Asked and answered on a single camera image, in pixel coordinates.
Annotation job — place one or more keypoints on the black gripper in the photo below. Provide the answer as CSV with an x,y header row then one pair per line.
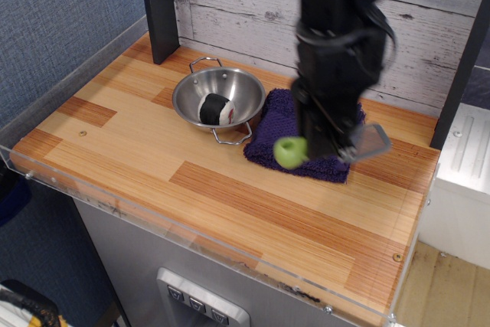
x,y
333,72

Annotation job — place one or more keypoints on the green handled grey spatula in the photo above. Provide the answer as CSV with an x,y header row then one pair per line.
x,y
291,152

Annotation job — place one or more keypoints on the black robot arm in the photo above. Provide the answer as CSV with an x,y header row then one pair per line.
x,y
335,17

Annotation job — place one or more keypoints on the purple folded towel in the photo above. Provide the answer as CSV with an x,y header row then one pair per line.
x,y
278,120

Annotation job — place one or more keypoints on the black white sushi roll toy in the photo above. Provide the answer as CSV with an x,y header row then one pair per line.
x,y
216,110

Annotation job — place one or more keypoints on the white side cabinet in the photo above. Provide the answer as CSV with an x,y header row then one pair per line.
x,y
456,217

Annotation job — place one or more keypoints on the silver dispenser button panel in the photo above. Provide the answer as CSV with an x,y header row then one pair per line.
x,y
200,300

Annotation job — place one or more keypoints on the silver toy fridge cabinet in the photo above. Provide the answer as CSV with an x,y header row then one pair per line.
x,y
247,274

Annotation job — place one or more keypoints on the clear acrylic table guard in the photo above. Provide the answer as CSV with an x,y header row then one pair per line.
x,y
109,134

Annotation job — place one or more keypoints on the yellow black object bottom left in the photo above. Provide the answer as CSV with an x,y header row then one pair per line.
x,y
17,310

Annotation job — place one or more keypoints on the steel bowl pan with handles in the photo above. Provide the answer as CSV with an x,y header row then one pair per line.
x,y
209,75

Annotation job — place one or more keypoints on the dark grey right post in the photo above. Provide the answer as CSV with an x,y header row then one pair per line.
x,y
462,75

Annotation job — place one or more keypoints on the dark grey post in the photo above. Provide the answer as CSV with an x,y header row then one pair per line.
x,y
163,31
462,75

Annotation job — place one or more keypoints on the dark grey left post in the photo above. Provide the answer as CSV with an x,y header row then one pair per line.
x,y
163,31

